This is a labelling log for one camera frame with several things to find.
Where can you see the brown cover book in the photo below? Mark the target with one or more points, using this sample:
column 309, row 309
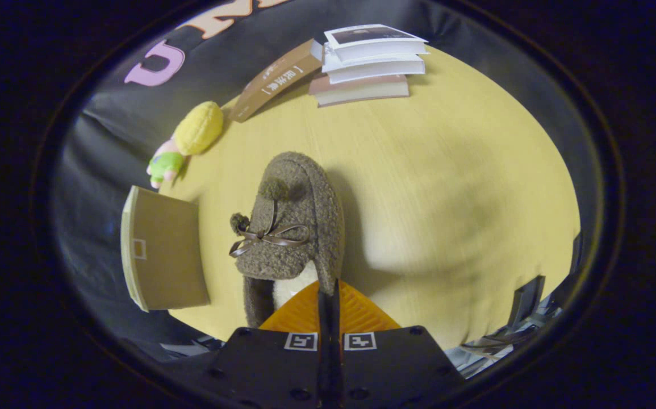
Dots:
column 274, row 82

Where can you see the yellow round plush cushion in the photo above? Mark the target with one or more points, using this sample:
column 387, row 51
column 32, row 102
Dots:
column 198, row 128

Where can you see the brown fuzzy slipper shoe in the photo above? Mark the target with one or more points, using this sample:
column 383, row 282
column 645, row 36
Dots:
column 299, row 187

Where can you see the green and white plush toy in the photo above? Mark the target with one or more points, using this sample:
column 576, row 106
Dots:
column 166, row 165

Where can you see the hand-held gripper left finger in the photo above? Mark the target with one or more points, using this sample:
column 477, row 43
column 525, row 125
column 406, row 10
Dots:
column 322, row 363

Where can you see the pale pink book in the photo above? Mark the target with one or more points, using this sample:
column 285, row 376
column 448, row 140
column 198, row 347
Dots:
column 359, row 91

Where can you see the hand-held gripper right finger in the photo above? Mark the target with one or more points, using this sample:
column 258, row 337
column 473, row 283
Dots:
column 337, row 363

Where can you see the white book with portrait cover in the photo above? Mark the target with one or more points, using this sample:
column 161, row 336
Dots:
column 373, row 40

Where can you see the tan storage box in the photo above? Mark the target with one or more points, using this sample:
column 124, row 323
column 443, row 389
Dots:
column 168, row 255

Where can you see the dark metal frame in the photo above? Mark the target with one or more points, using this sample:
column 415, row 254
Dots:
column 526, row 301

